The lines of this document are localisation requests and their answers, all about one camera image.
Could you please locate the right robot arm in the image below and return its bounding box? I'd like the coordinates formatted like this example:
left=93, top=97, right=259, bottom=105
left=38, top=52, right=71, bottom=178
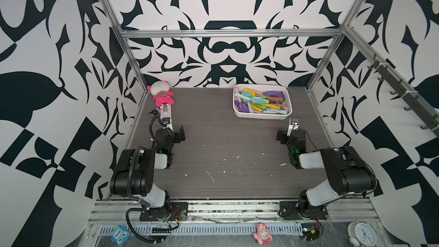
left=276, top=129, right=377, bottom=212

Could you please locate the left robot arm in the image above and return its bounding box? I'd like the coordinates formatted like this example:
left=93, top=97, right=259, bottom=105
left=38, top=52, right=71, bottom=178
left=110, top=127, right=185, bottom=212

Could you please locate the white storage box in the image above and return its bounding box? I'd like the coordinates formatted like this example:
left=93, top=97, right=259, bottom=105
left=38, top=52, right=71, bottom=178
left=232, top=84, right=293, bottom=120

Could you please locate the pink white plush doll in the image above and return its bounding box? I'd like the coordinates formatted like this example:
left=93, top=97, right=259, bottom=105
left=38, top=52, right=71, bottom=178
left=147, top=81, right=174, bottom=107

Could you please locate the yellow toy scoop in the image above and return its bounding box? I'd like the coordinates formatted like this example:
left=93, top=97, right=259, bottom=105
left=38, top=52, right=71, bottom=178
left=241, top=88, right=256, bottom=98

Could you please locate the green circuit board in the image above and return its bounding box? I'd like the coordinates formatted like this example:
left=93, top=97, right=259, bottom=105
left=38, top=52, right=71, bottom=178
left=301, top=223, right=322, bottom=242

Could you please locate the pink bear toy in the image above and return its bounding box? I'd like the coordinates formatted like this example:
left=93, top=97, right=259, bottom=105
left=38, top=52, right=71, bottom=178
left=253, top=223, right=273, bottom=246

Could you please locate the white alarm clock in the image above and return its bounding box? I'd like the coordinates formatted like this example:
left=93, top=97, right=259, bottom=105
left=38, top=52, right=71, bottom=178
left=347, top=222, right=377, bottom=247

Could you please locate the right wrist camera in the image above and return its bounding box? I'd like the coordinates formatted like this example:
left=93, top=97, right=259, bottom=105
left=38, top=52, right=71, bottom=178
left=287, top=118, right=299, bottom=137

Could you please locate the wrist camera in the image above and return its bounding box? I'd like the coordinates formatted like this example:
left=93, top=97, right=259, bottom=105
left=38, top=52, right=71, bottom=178
left=160, top=104, right=173, bottom=129
left=287, top=118, right=299, bottom=137

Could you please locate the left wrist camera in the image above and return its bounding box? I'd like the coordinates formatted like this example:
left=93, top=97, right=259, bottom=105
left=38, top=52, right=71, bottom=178
left=160, top=104, right=173, bottom=129

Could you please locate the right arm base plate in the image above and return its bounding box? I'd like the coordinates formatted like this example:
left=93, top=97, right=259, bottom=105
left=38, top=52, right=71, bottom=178
left=278, top=201, right=328, bottom=221

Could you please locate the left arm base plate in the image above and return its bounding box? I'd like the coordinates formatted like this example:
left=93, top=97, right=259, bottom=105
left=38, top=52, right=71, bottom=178
left=139, top=201, right=189, bottom=221

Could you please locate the black corrugated cable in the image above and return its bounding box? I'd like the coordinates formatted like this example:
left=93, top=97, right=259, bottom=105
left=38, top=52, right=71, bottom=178
left=125, top=207, right=165, bottom=244

